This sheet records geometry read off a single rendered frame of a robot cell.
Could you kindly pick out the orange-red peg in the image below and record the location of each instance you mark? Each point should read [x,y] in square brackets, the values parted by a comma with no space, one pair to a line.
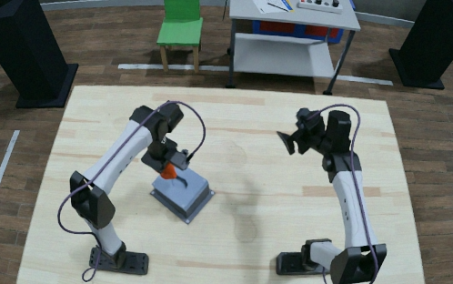
[169,172]

